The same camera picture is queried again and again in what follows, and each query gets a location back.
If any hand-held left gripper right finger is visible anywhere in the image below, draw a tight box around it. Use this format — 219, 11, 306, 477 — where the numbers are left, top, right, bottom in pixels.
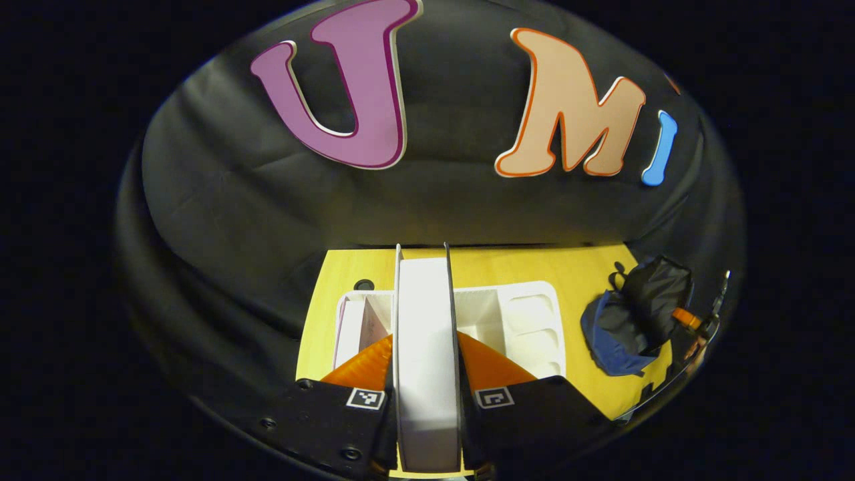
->
456, 331, 612, 478

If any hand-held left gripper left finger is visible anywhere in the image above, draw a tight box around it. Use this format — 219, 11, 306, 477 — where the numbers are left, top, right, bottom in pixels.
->
257, 334, 400, 478

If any blue schoolbag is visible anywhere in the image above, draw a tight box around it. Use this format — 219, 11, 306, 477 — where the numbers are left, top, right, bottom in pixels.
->
580, 256, 695, 377

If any white plastic bookshelf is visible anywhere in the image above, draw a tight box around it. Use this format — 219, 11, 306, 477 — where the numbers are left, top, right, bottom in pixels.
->
333, 281, 567, 381

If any black backdrop cloth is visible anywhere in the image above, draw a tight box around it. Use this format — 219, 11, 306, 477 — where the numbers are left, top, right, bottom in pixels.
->
117, 0, 745, 418

